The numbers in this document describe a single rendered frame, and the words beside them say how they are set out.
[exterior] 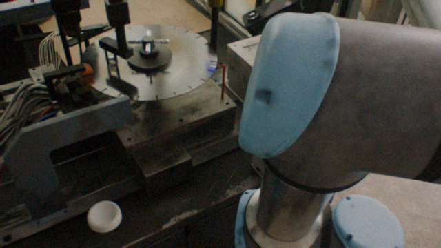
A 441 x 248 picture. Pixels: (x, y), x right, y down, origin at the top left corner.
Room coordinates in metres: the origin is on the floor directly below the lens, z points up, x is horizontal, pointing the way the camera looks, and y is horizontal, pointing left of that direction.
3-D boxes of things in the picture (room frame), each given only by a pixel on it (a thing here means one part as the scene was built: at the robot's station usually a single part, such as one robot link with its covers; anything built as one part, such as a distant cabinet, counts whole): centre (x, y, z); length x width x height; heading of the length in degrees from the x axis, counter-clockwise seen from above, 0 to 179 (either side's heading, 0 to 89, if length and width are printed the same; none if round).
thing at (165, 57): (0.83, 0.18, 0.96); 0.11 x 0.11 x 0.03
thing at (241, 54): (0.97, -0.13, 0.82); 0.18 x 0.18 x 0.15; 34
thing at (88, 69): (0.73, 0.34, 0.95); 0.10 x 0.03 x 0.07; 124
